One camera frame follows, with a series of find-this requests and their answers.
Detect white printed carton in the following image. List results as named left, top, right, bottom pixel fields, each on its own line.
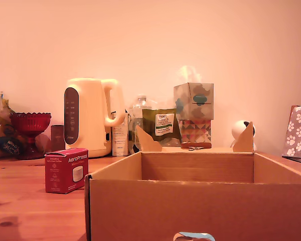
left=111, top=111, right=130, bottom=157

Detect grey paw print cloth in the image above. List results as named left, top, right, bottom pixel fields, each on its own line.
left=281, top=103, right=301, bottom=160

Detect triangle pattern box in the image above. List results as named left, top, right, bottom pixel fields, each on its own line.
left=178, top=118, right=213, bottom=144

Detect red glass footed bowl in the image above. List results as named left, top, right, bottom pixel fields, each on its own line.
left=9, top=111, right=52, bottom=160

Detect small white round camera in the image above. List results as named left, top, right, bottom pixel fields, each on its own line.
left=230, top=119, right=258, bottom=152

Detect large open cardboard box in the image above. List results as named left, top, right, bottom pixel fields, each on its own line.
left=84, top=122, right=301, bottom=241

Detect cloud print tissue box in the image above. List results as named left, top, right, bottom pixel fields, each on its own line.
left=173, top=82, right=215, bottom=121

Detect red AeroPress filter carton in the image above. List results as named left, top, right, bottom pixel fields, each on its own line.
left=44, top=148, right=89, bottom=194

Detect cream electric kettle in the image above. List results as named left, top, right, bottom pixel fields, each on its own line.
left=63, top=77, right=126, bottom=159

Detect green labelled food packet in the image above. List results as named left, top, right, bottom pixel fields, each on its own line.
left=141, top=107, right=183, bottom=148

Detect clear bag with yellow contents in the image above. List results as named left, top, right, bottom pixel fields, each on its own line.
left=0, top=91, right=25, bottom=161

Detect flat wooden stand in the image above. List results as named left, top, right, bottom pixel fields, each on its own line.
left=181, top=142, right=213, bottom=149

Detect clear plastic water bottle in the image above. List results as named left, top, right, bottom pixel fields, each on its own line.
left=128, top=94, right=154, bottom=154

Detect small dark brown box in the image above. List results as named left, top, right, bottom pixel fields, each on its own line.
left=50, top=125, right=66, bottom=154

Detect white tissue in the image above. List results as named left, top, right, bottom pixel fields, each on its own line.
left=176, top=65, right=204, bottom=84

